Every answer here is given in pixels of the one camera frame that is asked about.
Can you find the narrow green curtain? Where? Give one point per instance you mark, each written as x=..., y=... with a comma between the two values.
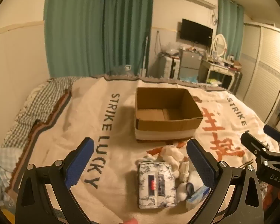
x=231, y=23

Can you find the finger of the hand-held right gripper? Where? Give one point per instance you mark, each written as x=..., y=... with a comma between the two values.
x=254, y=142
x=274, y=131

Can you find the grey mini fridge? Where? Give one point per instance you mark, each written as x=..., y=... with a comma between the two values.
x=190, y=61

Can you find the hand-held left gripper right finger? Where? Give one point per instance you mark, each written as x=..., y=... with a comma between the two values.
x=199, y=161

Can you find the white suitcase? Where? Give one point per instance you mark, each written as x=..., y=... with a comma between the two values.
x=165, y=66

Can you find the wide green curtain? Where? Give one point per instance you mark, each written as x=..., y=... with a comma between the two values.
x=95, y=28

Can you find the clear plastic bag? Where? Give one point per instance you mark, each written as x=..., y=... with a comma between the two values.
x=170, y=49

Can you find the white mop pole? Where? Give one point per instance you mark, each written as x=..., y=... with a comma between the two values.
x=144, y=56

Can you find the checkered bedsheet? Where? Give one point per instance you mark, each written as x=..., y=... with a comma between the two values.
x=37, y=102

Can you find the floral tissue pack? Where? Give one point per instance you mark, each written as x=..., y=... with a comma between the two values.
x=154, y=191

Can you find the blue tissue packet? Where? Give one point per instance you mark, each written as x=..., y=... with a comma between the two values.
x=196, y=197

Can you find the white dressing table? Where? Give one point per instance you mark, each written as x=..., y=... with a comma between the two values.
x=218, y=68

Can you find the cardboard box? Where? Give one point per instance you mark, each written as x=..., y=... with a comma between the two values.
x=165, y=130

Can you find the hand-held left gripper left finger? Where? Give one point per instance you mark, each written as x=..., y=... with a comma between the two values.
x=80, y=161

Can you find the cream printed blanket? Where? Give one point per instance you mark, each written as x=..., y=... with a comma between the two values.
x=95, y=112

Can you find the black wall television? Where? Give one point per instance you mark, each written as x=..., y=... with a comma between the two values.
x=196, y=32

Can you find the white sock with dark toe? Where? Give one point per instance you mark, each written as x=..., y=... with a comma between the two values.
x=183, y=191

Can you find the small white sock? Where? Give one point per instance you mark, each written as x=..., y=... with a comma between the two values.
x=184, y=170

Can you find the clear water jug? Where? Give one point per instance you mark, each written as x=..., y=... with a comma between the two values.
x=121, y=71

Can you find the oval white mirror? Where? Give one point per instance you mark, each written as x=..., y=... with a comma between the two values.
x=219, y=44

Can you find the green waste bin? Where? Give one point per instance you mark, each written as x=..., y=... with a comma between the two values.
x=212, y=81

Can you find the white sliding wardrobe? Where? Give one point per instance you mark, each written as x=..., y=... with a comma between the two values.
x=266, y=63

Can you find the white cloth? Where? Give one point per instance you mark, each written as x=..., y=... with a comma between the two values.
x=170, y=154

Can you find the blue plastic basket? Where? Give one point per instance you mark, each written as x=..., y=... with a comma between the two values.
x=189, y=77

